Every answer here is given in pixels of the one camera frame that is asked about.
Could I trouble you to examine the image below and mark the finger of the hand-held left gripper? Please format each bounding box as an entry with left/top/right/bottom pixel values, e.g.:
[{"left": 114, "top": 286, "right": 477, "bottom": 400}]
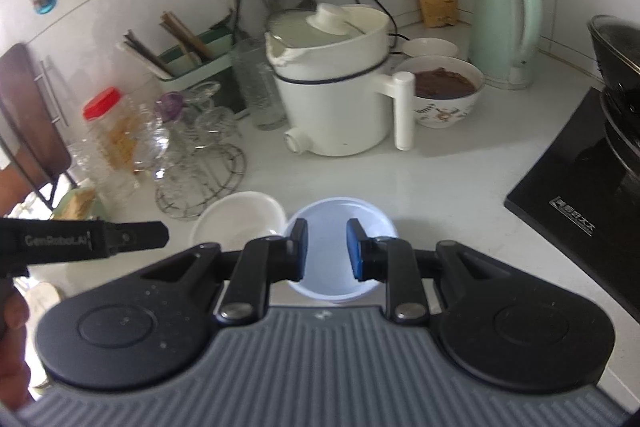
[{"left": 111, "top": 220, "right": 170, "bottom": 254}]

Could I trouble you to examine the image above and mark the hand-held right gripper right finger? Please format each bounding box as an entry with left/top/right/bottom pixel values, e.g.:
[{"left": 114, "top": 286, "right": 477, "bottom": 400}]
[{"left": 346, "top": 217, "right": 507, "bottom": 326}]

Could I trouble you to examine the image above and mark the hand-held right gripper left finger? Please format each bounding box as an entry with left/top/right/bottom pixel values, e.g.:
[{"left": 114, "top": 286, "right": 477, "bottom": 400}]
[{"left": 140, "top": 217, "right": 309, "bottom": 326}]

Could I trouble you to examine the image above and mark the light blue bowl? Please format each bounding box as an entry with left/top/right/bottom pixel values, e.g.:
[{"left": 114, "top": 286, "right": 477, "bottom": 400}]
[{"left": 284, "top": 198, "right": 399, "bottom": 306}]

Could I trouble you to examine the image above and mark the person's left hand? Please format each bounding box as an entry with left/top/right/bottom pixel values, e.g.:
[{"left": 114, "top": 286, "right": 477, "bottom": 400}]
[{"left": 0, "top": 292, "right": 32, "bottom": 413}]

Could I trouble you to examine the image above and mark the green basket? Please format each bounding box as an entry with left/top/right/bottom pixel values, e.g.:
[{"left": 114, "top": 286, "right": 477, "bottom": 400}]
[{"left": 49, "top": 186, "right": 107, "bottom": 221}]

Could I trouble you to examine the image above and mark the plastic jar red lid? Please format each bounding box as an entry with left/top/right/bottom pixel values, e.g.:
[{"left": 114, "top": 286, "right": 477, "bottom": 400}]
[{"left": 67, "top": 87, "right": 151, "bottom": 194}]

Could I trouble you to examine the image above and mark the wooden cutting board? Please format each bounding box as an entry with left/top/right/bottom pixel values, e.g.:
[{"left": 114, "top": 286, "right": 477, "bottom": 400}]
[{"left": 0, "top": 43, "right": 72, "bottom": 190}]

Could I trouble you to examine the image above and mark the white electric pot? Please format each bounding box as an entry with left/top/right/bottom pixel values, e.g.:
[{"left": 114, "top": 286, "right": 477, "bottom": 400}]
[{"left": 264, "top": 2, "right": 416, "bottom": 158}]

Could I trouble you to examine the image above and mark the patterned bowl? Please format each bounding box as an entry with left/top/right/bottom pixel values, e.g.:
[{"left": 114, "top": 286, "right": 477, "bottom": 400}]
[{"left": 392, "top": 55, "right": 485, "bottom": 130}]

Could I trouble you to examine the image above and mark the clear glass cup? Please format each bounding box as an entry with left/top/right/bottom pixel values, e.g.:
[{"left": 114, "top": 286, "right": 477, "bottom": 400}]
[{"left": 230, "top": 37, "right": 286, "bottom": 130}]

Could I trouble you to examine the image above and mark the chopstick holder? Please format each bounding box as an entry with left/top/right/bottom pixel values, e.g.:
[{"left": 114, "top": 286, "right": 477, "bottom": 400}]
[{"left": 122, "top": 10, "right": 236, "bottom": 83}]

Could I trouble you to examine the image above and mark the small white bowl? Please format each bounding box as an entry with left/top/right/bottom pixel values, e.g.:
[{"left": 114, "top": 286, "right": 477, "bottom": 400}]
[{"left": 402, "top": 37, "right": 460, "bottom": 60}]

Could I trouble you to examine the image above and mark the black stove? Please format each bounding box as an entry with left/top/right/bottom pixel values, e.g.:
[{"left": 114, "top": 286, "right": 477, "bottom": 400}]
[{"left": 503, "top": 86, "right": 640, "bottom": 309}]

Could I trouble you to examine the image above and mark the pale green kettle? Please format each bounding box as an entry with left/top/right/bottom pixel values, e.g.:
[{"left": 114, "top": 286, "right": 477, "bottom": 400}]
[{"left": 467, "top": 0, "right": 544, "bottom": 90}]

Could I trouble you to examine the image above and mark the black wok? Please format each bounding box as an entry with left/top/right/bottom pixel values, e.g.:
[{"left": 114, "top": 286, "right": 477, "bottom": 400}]
[{"left": 587, "top": 14, "right": 640, "bottom": 204}]

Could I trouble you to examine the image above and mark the wire rack with glasses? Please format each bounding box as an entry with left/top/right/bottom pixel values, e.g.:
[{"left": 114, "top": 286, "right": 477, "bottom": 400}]
[{"left": 149, "top": 81, "right": 249, "bottom": 221}]

